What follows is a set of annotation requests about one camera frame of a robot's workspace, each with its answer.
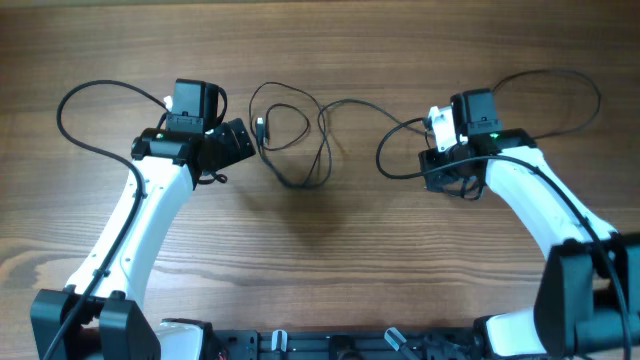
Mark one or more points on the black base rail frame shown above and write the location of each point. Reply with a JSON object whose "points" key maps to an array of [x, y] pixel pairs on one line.
{"points": [[393, 343]]}

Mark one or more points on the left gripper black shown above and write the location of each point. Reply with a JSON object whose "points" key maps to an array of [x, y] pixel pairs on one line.
{"points": [[232, 153]]}

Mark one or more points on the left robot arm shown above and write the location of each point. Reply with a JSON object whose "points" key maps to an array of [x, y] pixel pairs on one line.
{"points": [[99, 312]]}

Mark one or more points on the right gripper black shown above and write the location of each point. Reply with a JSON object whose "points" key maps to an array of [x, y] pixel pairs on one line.
{"points": [[430, 159]]}

